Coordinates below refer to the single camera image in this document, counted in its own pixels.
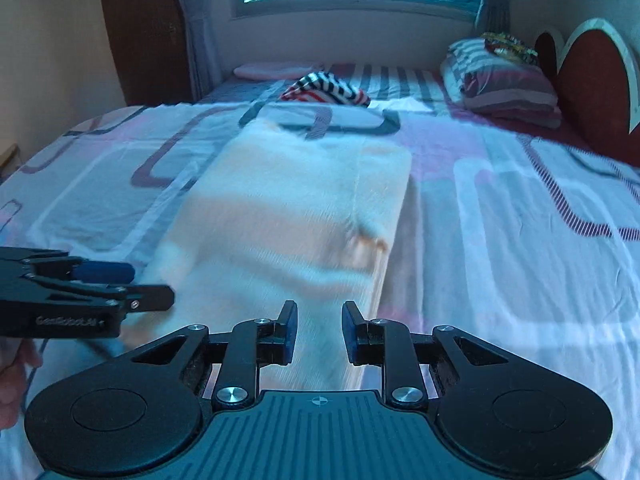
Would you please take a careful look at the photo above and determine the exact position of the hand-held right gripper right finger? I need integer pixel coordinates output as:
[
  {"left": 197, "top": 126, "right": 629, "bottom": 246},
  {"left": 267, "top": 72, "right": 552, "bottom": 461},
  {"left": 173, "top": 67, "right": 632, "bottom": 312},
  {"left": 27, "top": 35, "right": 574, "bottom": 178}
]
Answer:
[{"left": 341, "top": 300, "right": 518, "bottom": 409}]

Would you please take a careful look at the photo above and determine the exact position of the colourful patterned cloth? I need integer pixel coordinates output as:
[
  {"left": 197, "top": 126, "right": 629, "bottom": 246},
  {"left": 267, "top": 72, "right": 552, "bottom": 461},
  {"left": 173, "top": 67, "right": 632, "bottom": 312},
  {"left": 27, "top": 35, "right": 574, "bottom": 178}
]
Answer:
[{"left": 480, "top": 31, "right": 541, "bottom": 67}]

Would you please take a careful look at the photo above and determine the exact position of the striped pillow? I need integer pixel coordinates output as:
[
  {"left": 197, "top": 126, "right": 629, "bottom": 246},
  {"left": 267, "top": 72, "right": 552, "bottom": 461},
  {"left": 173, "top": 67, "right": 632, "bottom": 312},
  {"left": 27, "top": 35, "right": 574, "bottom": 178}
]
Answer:
[{"left": 439, "top": 37, "right": 563, "bottom": 130}]

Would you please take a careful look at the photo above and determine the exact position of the brown wooden door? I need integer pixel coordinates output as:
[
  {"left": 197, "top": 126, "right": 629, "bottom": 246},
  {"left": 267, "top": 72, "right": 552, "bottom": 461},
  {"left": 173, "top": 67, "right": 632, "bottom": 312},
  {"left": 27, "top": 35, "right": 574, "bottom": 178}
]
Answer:
[{"left": 96, "top": 0, "right": 196, "bottom": 107}]

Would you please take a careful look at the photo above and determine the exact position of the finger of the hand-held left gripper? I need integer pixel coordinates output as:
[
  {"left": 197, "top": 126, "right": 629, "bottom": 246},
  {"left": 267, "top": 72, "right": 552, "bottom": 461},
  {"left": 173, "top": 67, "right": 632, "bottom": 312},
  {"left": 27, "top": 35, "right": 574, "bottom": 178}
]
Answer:
[
  {"left": 30, "top": 256, "right": 137, "bottom": 284},
  {"left": 35, "top": 280, "right": 176, "bottom": 314}
]

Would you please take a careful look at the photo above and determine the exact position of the black white red striped cloth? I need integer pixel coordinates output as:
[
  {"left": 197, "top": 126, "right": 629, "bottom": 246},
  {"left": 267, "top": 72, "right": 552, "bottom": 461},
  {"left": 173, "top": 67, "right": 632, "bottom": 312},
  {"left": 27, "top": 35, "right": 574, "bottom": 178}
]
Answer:
[{"left": 279, "top": 72, "right": 372, "bottom": 109}]

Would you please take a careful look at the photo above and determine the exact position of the person's left hand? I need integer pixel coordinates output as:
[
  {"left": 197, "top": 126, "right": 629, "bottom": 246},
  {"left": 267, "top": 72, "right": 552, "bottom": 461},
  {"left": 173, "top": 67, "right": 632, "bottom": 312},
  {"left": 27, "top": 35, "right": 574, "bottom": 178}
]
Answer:
[{"left": 0, "top": 337, "right": 45, "bottom": 432}]

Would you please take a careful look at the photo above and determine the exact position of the blue-grey curtain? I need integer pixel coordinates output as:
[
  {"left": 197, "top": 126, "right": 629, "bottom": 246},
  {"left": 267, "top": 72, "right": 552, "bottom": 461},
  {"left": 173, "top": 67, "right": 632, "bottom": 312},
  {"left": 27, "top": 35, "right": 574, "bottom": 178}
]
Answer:
[
  {"left": 169, "top": 0, "right": 227, "bottom": 97},
  {"left": 472, "top": 0, "right": 517, "bottom": 47}
]

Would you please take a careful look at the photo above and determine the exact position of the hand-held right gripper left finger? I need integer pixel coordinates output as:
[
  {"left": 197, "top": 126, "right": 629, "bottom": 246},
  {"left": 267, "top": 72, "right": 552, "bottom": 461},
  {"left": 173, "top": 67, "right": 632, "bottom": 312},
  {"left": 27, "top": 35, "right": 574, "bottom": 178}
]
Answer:
[{"left": 127, "top": 300, "right": 300, "bottom": 412}]

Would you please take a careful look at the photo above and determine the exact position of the flat pink pillow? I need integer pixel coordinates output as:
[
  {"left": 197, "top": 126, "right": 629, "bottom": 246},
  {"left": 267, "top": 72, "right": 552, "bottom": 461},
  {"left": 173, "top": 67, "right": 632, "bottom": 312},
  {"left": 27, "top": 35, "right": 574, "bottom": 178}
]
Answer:
[{"left": 234, "top": 60, "right": 325, "bottom": 81}]

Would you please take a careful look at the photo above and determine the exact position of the red headboard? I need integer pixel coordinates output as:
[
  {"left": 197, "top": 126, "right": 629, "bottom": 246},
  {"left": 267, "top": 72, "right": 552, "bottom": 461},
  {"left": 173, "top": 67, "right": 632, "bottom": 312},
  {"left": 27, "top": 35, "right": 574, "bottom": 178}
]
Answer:
[{"left": 531, "top": 17, "right": 640, "bottom": 168}]

